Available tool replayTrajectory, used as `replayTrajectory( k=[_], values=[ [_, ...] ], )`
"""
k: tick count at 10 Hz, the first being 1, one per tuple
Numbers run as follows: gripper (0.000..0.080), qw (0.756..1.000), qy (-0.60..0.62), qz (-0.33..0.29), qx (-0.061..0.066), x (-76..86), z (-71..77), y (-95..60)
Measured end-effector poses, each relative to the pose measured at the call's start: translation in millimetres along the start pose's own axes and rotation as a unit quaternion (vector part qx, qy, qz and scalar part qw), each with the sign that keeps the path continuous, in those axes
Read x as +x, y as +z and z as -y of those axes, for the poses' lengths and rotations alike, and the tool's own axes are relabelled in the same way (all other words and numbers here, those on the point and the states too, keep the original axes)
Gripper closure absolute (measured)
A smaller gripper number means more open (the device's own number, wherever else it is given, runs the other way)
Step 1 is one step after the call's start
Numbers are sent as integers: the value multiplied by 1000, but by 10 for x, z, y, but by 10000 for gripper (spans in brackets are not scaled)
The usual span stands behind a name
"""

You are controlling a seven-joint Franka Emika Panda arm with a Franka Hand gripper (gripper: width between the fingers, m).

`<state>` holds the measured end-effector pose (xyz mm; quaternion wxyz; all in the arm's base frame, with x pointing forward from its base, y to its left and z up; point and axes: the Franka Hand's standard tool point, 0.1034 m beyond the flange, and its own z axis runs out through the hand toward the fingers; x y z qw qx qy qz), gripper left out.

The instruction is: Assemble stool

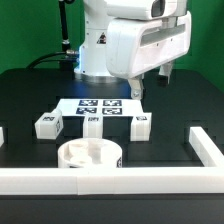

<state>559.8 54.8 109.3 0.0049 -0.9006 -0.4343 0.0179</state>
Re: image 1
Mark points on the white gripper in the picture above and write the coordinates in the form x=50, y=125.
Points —
x=134, y=47

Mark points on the white U-shaped fence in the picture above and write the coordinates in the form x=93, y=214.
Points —
x=209, y=178

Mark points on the white marker sheet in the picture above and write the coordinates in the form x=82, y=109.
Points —
x=106, y=107

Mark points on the white round stool seat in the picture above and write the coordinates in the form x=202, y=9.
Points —
x=90, y=152

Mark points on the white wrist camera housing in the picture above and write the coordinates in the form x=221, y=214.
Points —
x=145, y=9

